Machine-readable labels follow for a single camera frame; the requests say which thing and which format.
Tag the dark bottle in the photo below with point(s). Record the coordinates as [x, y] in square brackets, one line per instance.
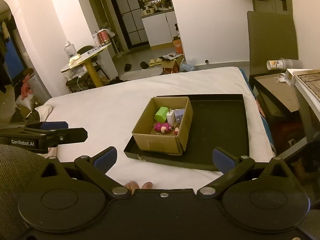
[176, 30]

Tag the small purple cube box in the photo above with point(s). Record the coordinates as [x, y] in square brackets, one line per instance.
[180, 116]

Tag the cluttered kitchen shelf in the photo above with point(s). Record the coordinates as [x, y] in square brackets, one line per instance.
[156, 2]

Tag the white bag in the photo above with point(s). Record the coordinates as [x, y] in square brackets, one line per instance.
[26, 103]

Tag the red plush toy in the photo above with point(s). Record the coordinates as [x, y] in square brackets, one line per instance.
[25, 88]

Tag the white floor rug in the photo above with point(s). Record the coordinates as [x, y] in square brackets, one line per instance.
[142, 74]

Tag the white desk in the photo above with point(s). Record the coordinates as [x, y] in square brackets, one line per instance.
[308, 105]

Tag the blue cloth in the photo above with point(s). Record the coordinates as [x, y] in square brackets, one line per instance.
[15, 60]

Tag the person's grey trouser leg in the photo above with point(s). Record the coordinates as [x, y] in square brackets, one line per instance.
[12, 180]

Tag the open brown floor carton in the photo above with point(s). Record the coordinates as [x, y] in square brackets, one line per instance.
[170, 67]

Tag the small white box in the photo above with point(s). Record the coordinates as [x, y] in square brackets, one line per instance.
[290, 77]

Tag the white appliance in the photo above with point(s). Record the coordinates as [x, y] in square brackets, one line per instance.
[40, 87]

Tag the pink toy figure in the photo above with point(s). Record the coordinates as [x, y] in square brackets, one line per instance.
[162, 127]

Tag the dark bag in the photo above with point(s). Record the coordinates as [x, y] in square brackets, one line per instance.
[25, 117]

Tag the blue patterned sheet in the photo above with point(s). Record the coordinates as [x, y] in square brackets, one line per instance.
[266, 127]

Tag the small white card block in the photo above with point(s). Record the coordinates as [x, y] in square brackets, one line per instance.
[172, 117]

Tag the patterned desk mat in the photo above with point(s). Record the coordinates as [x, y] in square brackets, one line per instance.
[311, 81]

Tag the printed paper cup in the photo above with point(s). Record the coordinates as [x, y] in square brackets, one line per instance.
[275, 65]

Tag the black chair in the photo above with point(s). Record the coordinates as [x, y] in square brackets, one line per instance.
[85, 49]

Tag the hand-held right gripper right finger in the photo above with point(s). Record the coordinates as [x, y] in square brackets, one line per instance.
[222, 160]

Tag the black shoe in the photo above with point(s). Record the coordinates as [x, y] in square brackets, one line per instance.
[128, 67]
[144, 65]

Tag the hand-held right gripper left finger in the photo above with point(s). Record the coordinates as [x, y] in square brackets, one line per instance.
[106, 158]

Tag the black tray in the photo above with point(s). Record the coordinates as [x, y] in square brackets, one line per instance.
[217, 130]

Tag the red canister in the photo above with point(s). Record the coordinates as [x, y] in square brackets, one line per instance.
[103, 37]

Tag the dark round stool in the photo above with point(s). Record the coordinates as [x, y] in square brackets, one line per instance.
[75, 82]

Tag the round table with yellow leg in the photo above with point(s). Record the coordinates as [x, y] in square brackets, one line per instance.
[85, 58]

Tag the green hexagonal box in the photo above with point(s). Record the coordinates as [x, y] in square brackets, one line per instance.
[161, 115]

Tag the white pillow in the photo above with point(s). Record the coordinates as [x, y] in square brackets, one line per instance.
[44, 110]

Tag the orange box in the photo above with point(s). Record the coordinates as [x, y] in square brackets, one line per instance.
[178, 46]

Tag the olive high-back chair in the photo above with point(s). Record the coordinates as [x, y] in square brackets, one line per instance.
[270, 37]

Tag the cardboard box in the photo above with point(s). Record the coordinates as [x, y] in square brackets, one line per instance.
[155, 143]

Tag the clear plastic bottle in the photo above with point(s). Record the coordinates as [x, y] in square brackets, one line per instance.
[70, 51]

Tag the blue plastic bag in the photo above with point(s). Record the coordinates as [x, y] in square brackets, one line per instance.
[187, 66]

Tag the black-framed glass door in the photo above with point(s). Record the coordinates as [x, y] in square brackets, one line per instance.
[127, 25]

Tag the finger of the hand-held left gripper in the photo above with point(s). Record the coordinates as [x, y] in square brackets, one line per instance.
[72, 135]
[55, 125]

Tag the beige slipper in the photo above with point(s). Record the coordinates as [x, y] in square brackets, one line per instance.
[159, 61]
[152, 62]

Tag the clear plastic cup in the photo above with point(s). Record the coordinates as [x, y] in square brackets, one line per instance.
[293, 63]

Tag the white kitchen cabinet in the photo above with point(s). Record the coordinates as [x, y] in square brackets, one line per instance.
[157, 28]

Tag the small red doll figure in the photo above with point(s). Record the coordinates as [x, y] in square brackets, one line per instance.
[175, 131]

